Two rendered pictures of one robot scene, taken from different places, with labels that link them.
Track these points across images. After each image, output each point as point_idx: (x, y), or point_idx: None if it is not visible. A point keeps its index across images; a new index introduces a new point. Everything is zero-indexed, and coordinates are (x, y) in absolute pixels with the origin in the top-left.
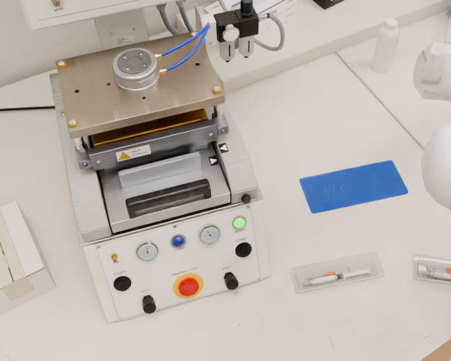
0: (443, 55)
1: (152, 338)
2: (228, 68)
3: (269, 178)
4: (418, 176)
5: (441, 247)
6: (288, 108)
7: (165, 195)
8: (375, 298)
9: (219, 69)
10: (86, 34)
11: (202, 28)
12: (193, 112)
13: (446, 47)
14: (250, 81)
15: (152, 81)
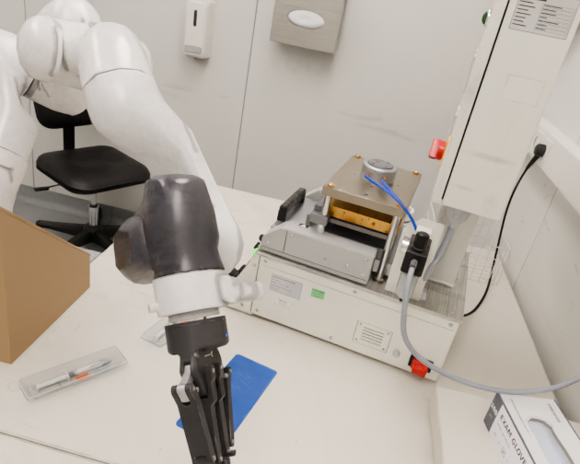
0: (202, 156)
1: (242, 253)
2: (454, 401)
3: (296, 358)
4: (179, 449)
5: (106, 393)
6: (369, 430)
7: (292, 194)
8: (135, 329)
9: (456, 394)
10: (559, 343)
11: (392, 191)
12: (335, 203)
13: (219, 219)
14: (432, 425)
15: (362, 171)
